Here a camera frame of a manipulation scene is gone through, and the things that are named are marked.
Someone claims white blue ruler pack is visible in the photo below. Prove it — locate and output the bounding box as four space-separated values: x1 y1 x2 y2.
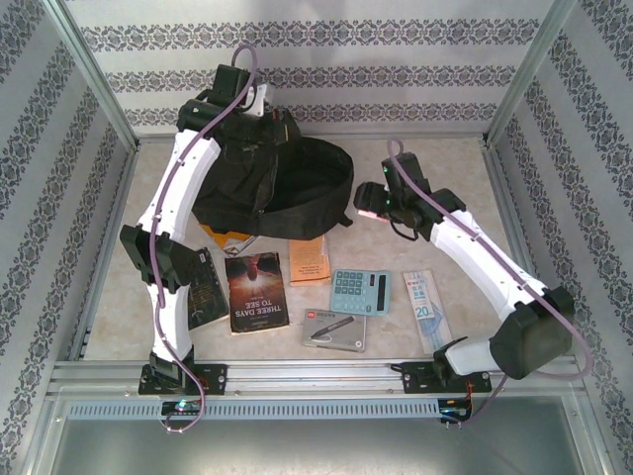
403 269 454 355

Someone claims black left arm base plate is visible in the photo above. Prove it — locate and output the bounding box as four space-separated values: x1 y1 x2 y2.
137 363 229 397

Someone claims orange National Geography magazine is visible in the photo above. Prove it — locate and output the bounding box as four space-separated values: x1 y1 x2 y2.
200 222 258 253

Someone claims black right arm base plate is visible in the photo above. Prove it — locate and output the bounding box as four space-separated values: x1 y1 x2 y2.
401 360 495 396

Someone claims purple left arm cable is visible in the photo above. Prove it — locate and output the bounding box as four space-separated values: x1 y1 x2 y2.
150 45 258 436

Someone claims light blue calculator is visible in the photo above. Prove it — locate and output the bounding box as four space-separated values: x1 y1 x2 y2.
329 268 392 315

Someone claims black book with barcode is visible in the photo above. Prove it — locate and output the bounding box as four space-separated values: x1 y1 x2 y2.
186 245 231 332

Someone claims aluminium mounting rail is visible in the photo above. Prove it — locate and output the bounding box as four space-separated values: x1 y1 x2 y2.
46 359 581 397

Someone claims grey metal tray sheet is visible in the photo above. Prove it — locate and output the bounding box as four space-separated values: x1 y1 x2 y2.
48 420 604 475

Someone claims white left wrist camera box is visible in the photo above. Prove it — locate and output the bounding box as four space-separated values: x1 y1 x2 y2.
245 84 272 119

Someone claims Three Days To See book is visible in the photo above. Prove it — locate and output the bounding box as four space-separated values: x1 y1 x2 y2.
225 251 292 335

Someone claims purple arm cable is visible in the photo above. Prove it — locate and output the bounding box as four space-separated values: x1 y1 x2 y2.
385 139 593 427
150 45 258 436

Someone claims orange paperback book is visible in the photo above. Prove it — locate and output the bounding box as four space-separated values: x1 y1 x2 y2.
288 235 331 287

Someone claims black backpack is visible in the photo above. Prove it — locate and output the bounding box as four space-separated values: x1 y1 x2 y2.
191 111 356 242

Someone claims aluminium frame post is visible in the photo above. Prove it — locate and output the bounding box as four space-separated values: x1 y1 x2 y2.
43 0 139 149
486 0 580 147

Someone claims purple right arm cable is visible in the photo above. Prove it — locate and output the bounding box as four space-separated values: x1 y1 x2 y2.
385 139 593 427

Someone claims slotted grey cable duct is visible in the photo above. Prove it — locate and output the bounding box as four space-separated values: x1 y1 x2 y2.
63 398 442 422

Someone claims grey pen box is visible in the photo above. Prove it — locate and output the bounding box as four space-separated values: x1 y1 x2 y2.
300 308 368 353

